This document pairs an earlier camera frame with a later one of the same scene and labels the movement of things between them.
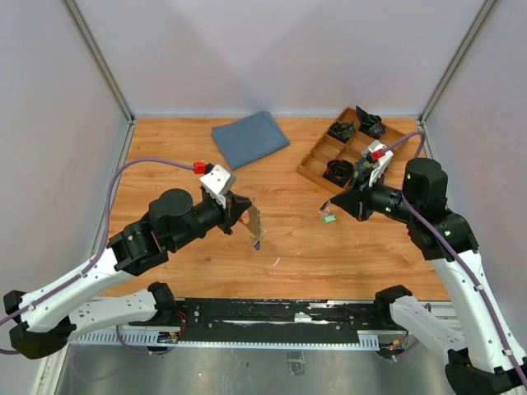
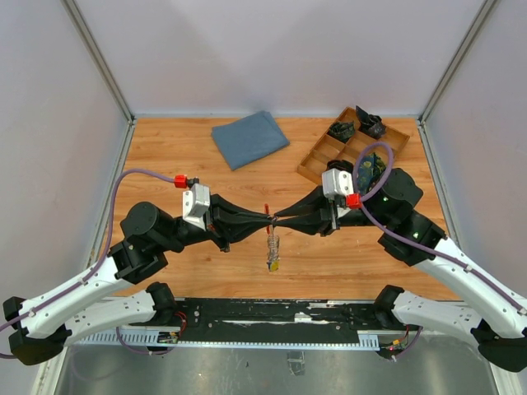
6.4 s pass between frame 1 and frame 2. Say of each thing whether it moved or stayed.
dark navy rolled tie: stayed
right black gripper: moved
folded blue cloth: stayed
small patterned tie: moved
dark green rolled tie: stayed
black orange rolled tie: stayed
